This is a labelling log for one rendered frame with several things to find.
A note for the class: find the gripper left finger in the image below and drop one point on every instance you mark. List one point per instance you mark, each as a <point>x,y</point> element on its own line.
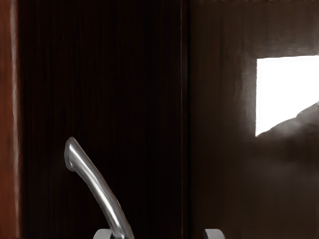
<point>102,234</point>

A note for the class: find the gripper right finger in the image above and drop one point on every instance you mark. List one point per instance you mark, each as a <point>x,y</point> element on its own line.
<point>214,234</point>

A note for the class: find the dark brown wooden cabinet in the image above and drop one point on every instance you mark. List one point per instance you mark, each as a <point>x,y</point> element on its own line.
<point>139,104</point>

